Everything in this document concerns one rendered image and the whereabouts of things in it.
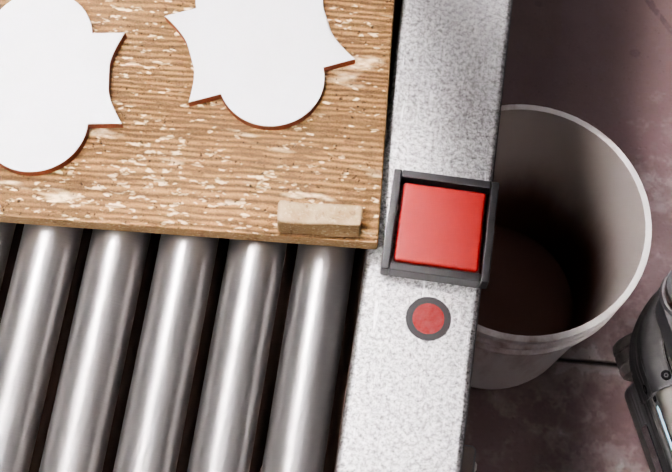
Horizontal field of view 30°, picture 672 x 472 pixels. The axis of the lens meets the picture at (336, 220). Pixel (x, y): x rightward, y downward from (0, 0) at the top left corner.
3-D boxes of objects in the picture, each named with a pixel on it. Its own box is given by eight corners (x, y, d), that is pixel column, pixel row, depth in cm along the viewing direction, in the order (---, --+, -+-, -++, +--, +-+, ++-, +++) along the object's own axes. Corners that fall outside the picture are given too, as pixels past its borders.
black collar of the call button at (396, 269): (496, 190, 91) (499, 182, 90) (486, 289, 89) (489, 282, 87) (393, 176, 92) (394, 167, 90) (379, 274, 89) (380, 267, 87)
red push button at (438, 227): (484, 199, 91) (487, 192, 90) (476, 277, 89) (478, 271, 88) (402, 188, 91) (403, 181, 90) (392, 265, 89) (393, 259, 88)
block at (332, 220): (362, 217, 88) (363, 203, 86) (360, 241, 88) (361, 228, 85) (279, 211, 88) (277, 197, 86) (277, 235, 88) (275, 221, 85)
